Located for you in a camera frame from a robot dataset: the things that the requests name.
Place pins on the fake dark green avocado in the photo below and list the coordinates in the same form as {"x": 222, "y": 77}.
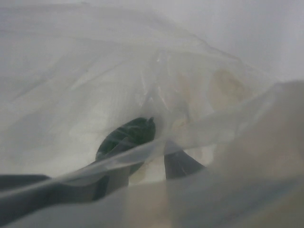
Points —
{"x": 138, "y": 131}

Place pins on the clear polka dot zip bag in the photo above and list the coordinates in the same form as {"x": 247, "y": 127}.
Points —
{"x": 73, "y": 72}

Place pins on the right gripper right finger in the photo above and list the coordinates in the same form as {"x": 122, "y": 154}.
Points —
{"x": 178, "y": 163}

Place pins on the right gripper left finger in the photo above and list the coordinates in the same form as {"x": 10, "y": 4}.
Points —
{"x": 28, "y": 193}

